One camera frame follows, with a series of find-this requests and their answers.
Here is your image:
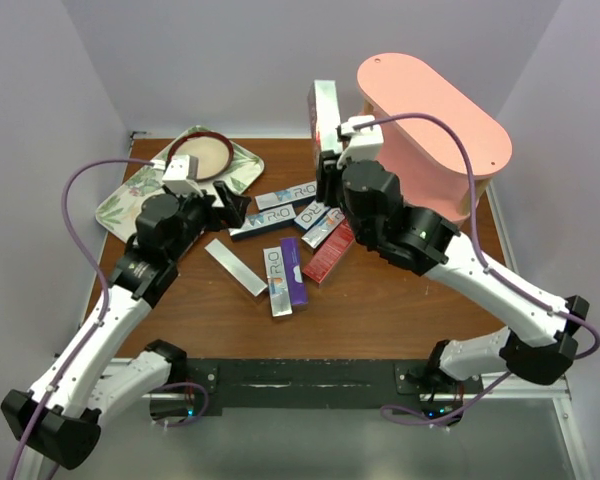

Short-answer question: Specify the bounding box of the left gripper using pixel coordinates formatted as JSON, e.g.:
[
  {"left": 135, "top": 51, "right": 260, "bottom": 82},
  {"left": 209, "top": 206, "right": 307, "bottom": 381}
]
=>
[{"left": 163, "top": 180, "right": 250, "bottom": 262}]

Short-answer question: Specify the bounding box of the red 3D toothpaste box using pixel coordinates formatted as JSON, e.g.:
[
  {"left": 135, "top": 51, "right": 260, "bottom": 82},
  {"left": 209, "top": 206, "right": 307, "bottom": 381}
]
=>
[{"left": 307, "top": 80, "right": 341, "bottom": 163}]

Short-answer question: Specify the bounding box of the plain silver toothpaste box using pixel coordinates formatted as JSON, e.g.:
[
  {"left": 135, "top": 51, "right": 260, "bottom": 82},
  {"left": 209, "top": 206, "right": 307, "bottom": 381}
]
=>
[{"left": 205, "top": 239, "right": 267, "bottom": 298}]

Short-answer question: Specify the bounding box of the purple toothpaste box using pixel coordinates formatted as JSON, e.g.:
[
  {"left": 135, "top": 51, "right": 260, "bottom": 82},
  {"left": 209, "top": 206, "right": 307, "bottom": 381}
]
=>
[{"left": 280, "top": 237, "right": 309, "bottom": 309}]

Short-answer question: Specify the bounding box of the dark red toothpaste box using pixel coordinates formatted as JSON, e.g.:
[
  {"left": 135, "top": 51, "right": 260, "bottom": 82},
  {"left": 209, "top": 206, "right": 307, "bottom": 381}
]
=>
[{"left": 302, "top": 220, "right": 355, "bottom": 285}]

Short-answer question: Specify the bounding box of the silver R&O box front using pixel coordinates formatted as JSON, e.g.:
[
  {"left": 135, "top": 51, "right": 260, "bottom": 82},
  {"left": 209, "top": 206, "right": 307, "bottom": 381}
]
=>
[{"left": 263, "top": 247, "right": 292, "bottom": 318}]

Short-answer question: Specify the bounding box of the silver r&o box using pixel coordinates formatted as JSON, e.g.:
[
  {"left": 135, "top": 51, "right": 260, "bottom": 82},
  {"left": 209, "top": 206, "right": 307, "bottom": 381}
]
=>
[
  {"left": 301, "top": 208, "right": 345, "bottom": 252},
  {"left": 263, "top": 247, "right": 292, "bottom": 318},
  {"left": 255, "top": 181, "right": 317, "bottom": 211},
  {"left": 229, "top": 204, "right": 296, "bottom": 241}
]

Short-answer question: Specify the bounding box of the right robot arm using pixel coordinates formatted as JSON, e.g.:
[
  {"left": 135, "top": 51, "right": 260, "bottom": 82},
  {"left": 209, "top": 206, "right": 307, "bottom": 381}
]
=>
[{"left": 316, "top": 154, "right": 589, "bottom": 393}]

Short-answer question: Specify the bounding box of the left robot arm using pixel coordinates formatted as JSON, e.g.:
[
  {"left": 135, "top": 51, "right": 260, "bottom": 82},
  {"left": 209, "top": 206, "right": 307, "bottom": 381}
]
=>
[{"left": 1, "top": 181, "right": 251, "bottom": 470}]

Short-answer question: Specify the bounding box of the pink three-tier shelf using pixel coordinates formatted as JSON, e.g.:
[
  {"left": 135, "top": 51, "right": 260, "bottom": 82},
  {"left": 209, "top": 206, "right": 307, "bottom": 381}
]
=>
[{"left": 357, "top": 53, "right": 512, "bottom": 226}]

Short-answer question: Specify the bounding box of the silver R&O box top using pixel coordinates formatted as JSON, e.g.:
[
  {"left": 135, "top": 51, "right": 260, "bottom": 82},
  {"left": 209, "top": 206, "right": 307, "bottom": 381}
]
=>
[{"left": 255, "top": 181, "right": 317, "bottom": 211}]

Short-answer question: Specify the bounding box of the silver R&O box diagonal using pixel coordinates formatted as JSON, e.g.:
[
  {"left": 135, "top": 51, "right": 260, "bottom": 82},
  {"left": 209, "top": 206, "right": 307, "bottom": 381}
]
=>
[{"left": 294, "top": 200, "right": 330, "bottom": 232}]

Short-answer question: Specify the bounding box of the silver R&O box right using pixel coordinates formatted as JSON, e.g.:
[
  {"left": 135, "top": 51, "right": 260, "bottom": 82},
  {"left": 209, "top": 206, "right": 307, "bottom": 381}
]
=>
[{"left": 301, "top": 208, "right": 345, "bottom": 252}]

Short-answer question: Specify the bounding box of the silver R&O box left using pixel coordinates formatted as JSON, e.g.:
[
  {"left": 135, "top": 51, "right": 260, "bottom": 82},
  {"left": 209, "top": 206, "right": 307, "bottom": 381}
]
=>
[{"left": 229, "top": 204, "right": 296, "bottom": 241}]

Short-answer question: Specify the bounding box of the red rimmed beige plate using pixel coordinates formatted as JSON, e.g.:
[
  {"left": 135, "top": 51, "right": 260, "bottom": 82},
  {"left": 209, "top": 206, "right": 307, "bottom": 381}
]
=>
[{"left": 167, "top": 131, "right": 234, "bottom": 181}]

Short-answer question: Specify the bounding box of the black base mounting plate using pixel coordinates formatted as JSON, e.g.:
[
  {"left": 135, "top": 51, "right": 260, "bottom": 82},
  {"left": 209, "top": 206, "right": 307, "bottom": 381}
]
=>
[{"left": 184, "top": 358, "right": 483, "bottom": 418}]

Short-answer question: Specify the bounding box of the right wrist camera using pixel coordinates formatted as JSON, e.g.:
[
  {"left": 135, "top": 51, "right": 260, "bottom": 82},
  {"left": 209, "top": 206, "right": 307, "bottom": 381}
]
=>
[{"left": 336, "top": 115, "right": 384, "bottom": 170}]

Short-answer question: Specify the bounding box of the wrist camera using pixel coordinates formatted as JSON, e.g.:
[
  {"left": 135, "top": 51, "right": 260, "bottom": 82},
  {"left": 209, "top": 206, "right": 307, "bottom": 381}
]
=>
[
  {"left": 151, "top": 155, "right": 201, "bottom": 195},
  {"left": 336, "top": 115, "right": 384, "bottom": 170}
]

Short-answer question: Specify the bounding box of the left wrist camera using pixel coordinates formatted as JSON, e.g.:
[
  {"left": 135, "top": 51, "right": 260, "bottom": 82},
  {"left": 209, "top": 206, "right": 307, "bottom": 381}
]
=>
[{"left": 151, "top": 155, "right": 201, "bottom": 195}]

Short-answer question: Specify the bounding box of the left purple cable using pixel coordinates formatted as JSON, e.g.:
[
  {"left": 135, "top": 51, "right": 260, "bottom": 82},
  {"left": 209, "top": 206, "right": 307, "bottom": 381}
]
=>
[{"left": 2, "top": 158, "right": 211, "bottom": 480}]

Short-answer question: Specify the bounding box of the aluminium frame rail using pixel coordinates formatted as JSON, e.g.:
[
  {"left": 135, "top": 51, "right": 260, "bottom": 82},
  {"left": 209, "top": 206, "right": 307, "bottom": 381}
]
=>
[{"left": 479, "top": 379, "right": 594, "bottom": 480}]

